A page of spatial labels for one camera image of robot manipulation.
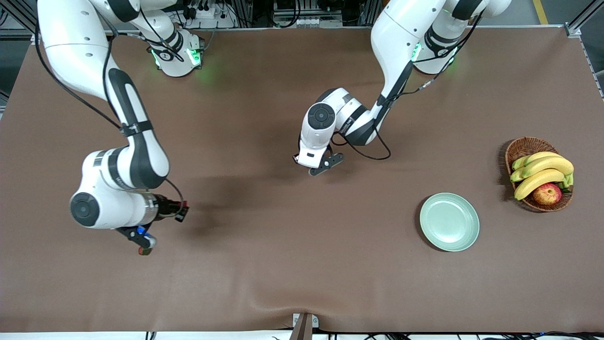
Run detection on pale green round plate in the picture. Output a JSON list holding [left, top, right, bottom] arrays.
[[419, 192, 480, 252]]

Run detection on brown table mat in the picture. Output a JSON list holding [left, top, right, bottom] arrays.
[[0, 27, 604, 333]]

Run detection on white power strip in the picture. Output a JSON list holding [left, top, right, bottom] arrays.
[[188, 4, 222, 20]]

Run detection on white connector strip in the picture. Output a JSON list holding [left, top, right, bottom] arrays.
[[294, 17, 344, 28]]

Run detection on brown wicker basket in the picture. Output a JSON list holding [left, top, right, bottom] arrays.
[[504, 136, 574, 213]]

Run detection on greenish yellow banana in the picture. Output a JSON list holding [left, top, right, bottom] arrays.
[[512, 151, 563, 171]]

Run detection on red apple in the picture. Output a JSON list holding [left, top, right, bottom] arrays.
[[532, 183, 563, 206]]

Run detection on silver metal bracket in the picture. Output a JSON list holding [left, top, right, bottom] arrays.
[[292, 313, 319, 329]]

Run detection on black camera cable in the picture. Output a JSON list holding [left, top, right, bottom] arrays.
[[34, 0, 185, 218], [329, 9, 484, 161]]

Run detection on grey mount post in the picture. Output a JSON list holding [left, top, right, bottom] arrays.
[[289, 314, 314, 340]]

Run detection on aluminium frame profile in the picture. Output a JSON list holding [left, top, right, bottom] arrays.
[[565, 0, 604, 37]]

